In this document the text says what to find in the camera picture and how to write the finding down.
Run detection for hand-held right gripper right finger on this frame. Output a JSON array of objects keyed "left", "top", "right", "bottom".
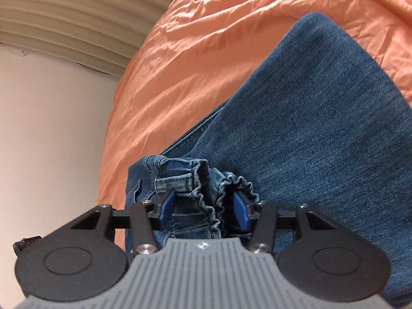
[{"left": 232, "top": 191, "right": 337, "bottom": 255}]

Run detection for blue denim pants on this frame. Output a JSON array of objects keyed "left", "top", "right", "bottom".
[{"left": 124, "top": 12, "right": 412, "bottom": 309}]

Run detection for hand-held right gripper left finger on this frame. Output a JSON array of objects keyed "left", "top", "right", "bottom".
[{"left": 69, "top": 189, "right": 176, "bottom": 254}]

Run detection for orange bed sheet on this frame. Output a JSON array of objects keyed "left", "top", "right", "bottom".
[{"left": 96, "top": 0, "right": 412, "bottom": 248}]

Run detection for wide beige curtain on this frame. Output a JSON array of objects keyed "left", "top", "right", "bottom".
[{"left": 0, "top": 0, "right": 202, "bottom": 78}]

